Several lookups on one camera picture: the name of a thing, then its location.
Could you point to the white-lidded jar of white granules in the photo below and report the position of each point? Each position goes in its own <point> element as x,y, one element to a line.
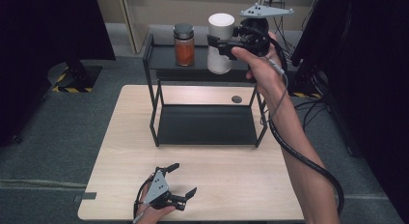
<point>219,61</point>

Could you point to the person's right hand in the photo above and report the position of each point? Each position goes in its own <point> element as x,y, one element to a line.
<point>267,76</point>

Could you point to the dark curtain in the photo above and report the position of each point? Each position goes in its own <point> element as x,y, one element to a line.
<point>38,40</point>
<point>369,72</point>

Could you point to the beige wall post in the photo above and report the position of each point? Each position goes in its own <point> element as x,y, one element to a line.
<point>131,21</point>

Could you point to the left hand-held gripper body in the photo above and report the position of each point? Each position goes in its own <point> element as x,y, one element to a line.
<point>158,188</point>

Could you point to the glass jar of orange powder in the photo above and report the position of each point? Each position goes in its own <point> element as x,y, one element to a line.
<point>184,50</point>

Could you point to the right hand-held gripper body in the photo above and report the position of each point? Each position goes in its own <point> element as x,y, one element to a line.
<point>254,37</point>

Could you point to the black stand base hazard tape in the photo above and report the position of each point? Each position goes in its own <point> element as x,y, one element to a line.
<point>80,78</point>

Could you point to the grey floor tape patch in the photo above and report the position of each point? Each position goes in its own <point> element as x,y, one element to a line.
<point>86,196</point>

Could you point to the person's left hand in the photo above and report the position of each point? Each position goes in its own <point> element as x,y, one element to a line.
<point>154,215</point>

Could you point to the black metal shelf rack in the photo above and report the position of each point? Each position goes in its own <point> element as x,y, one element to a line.
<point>205,124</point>

